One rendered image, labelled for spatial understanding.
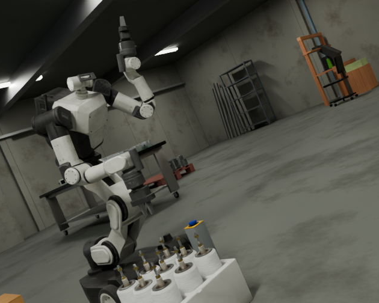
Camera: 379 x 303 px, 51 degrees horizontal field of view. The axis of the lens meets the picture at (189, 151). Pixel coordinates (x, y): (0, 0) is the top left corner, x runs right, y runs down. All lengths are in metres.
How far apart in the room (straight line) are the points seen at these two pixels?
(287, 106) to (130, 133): 4.71
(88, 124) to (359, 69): 7.82
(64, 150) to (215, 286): 0.89
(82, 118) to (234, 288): 1.04
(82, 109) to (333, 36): 9.43
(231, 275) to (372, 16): 9.43
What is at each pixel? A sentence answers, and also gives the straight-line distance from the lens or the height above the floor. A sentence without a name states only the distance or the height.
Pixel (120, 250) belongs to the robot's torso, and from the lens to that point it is 2.21.
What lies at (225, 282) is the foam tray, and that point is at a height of 0.13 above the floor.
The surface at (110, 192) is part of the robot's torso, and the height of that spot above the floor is 0.59.
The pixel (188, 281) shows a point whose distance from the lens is 1.52.
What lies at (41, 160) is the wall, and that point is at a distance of 10.55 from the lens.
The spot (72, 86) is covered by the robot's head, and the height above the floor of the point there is 1.14.
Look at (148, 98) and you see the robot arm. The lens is 2.21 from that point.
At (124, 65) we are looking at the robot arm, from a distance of 2.19.
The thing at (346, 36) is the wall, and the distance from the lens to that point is 10.85.
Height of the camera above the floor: 0.71
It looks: 3 degrees down
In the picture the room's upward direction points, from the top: 24 degrees counter-clockwise
